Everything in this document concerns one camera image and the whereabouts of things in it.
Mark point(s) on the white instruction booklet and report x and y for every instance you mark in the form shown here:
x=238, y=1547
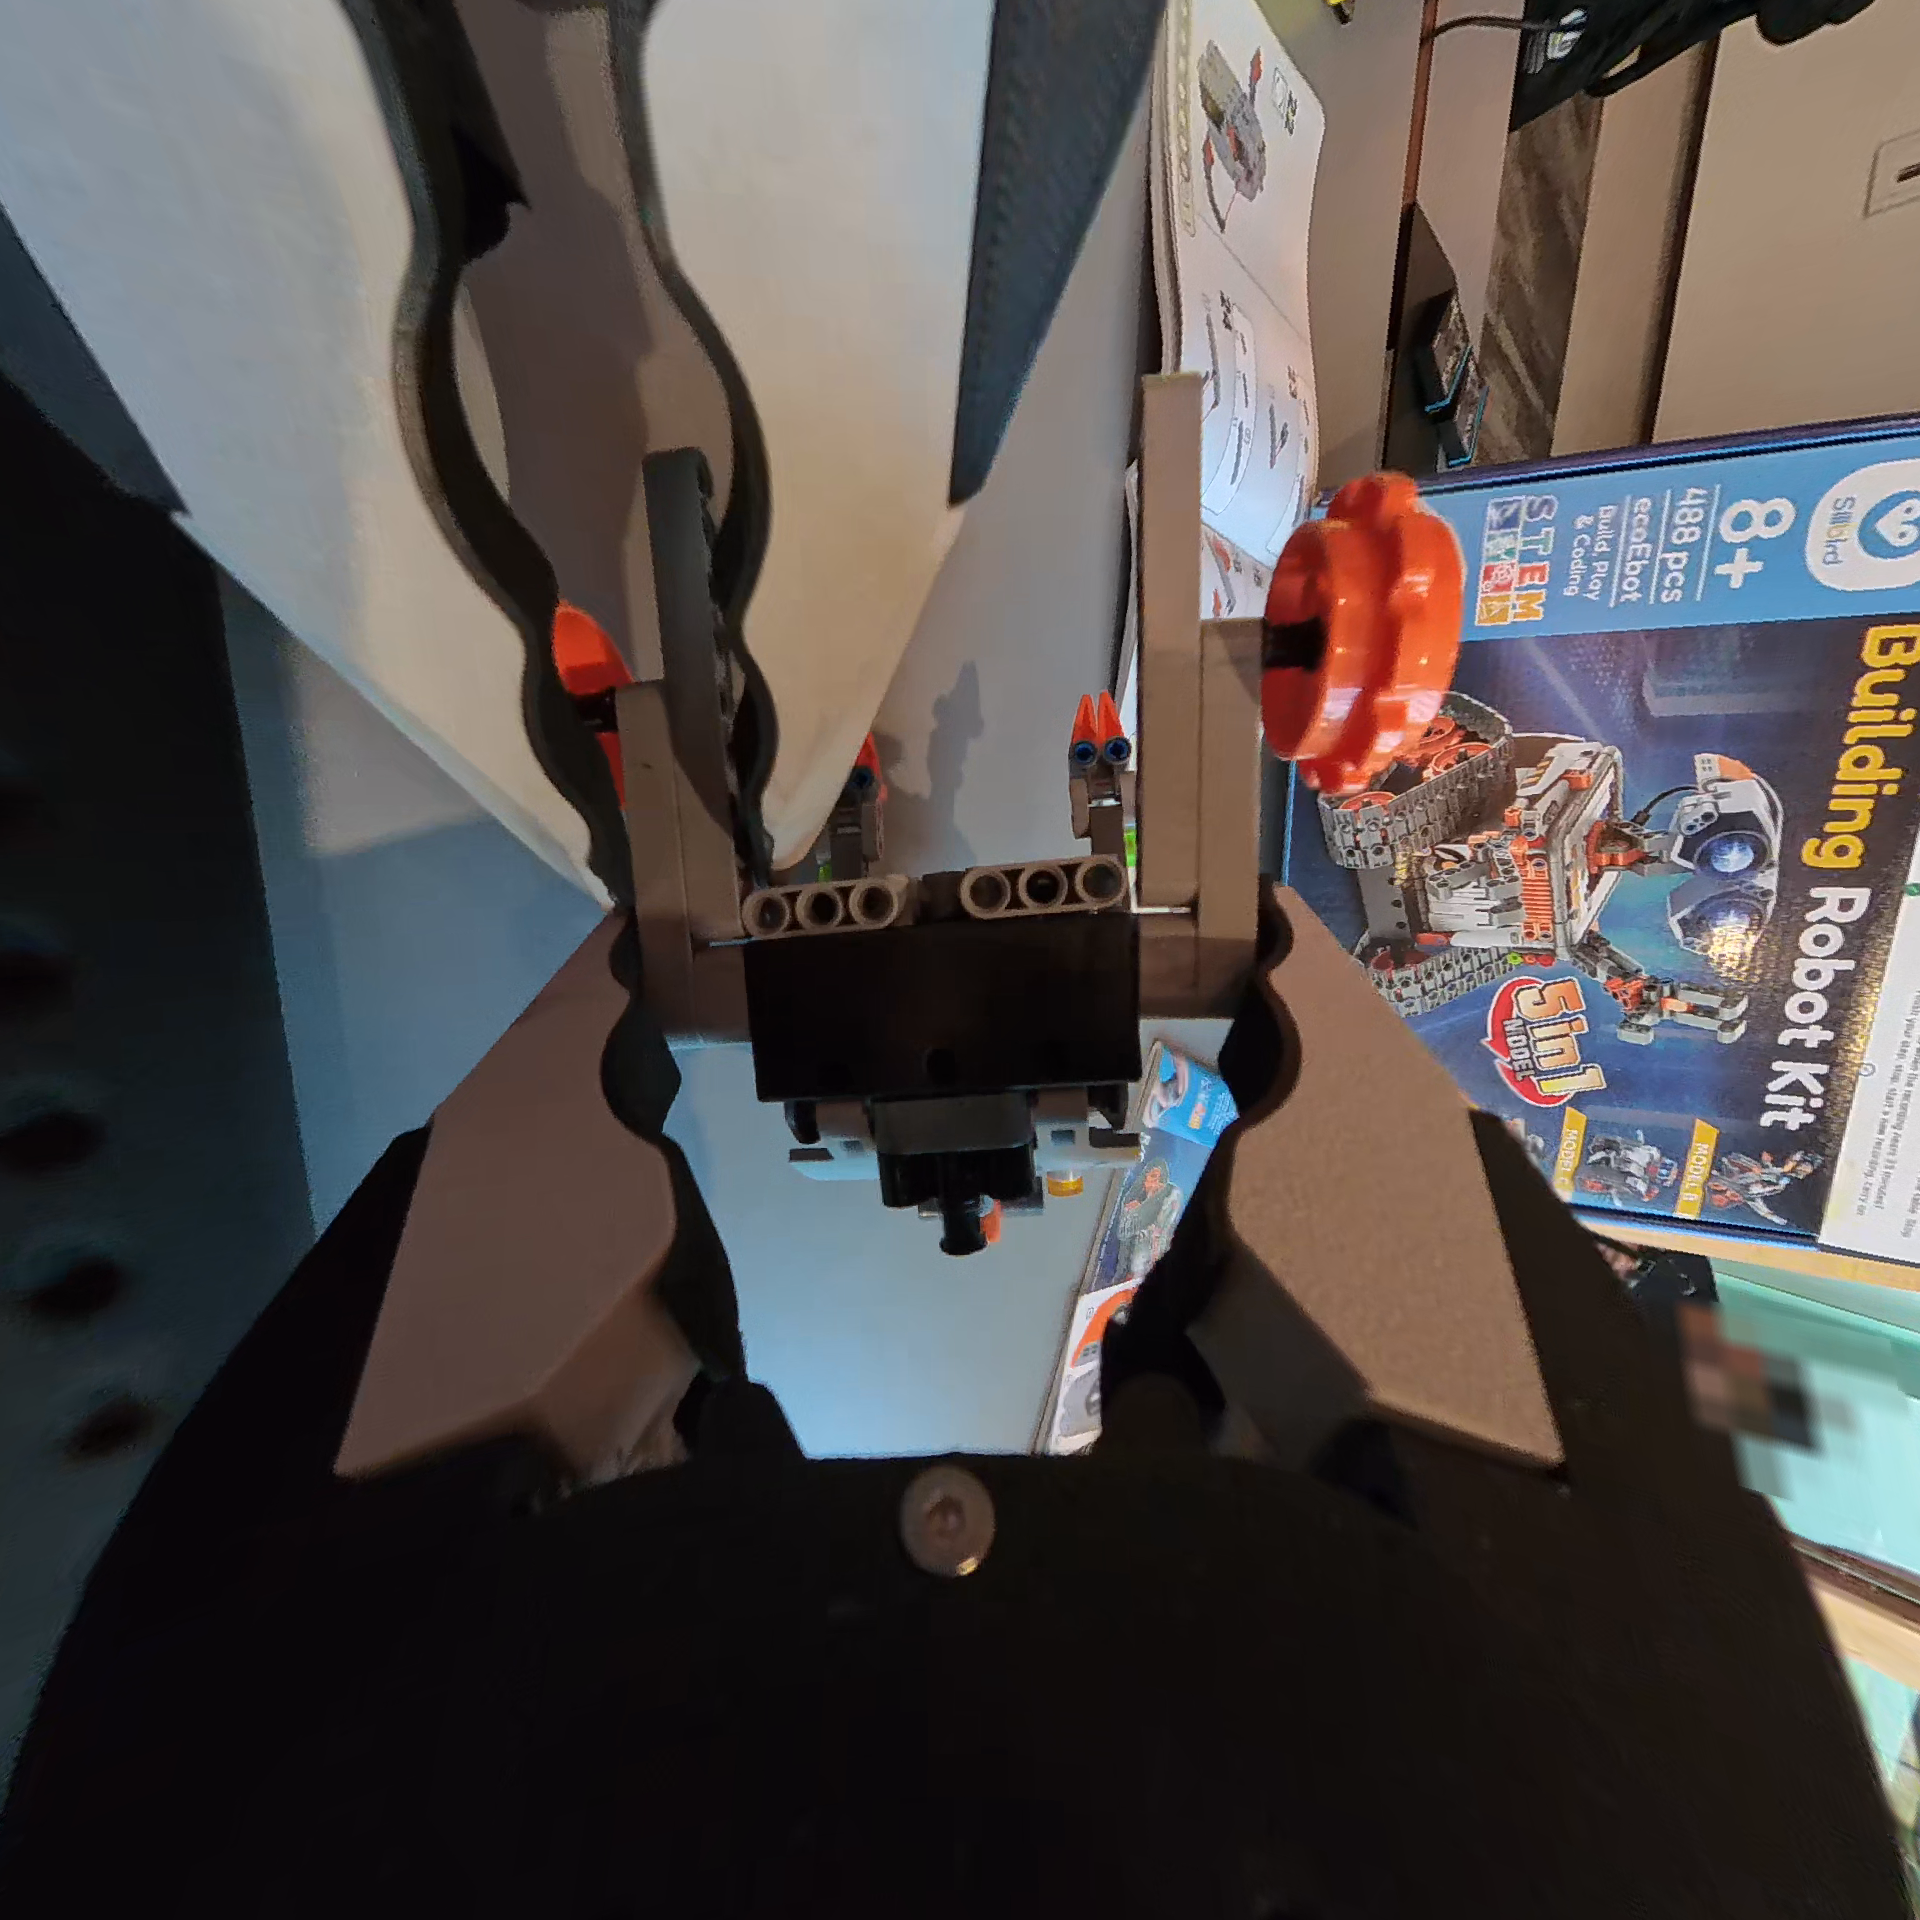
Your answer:
x=1244, y=376

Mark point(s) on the blue cover booklet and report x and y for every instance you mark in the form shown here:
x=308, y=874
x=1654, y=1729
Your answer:
x=1155, y=1200

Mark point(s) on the orange wheel grey beam leg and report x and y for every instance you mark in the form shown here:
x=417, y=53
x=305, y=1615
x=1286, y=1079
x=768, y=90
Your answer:
x=1358, y=629

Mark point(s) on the blue robot kit box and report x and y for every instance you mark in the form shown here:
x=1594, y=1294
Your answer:
x=1651, y=840

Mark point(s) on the grey toy robot model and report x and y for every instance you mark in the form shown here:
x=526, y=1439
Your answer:
x=944, y=991

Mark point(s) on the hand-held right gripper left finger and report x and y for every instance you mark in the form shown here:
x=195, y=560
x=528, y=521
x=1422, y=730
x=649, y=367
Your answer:
x=511, y=1243

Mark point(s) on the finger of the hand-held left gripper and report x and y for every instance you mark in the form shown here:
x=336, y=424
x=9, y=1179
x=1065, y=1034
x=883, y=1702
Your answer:
x=840, y=376
x=225, y=301

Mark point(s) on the small black blue box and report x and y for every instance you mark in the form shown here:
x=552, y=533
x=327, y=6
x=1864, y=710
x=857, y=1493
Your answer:
x=1448, y=376

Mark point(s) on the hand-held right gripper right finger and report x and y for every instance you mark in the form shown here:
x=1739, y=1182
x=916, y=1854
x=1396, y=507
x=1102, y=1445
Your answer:
x=1382, y=1230

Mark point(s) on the grey desk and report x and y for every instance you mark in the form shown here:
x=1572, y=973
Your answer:
x=990, y=721

